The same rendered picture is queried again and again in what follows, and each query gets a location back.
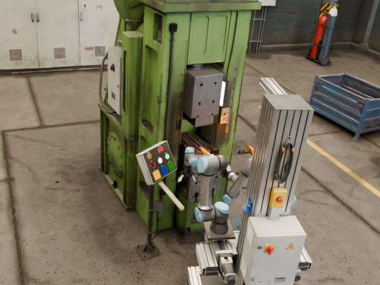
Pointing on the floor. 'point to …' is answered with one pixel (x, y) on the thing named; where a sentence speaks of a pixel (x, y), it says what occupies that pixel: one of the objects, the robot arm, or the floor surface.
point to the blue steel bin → (347, 102)
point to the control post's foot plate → (147, 251)
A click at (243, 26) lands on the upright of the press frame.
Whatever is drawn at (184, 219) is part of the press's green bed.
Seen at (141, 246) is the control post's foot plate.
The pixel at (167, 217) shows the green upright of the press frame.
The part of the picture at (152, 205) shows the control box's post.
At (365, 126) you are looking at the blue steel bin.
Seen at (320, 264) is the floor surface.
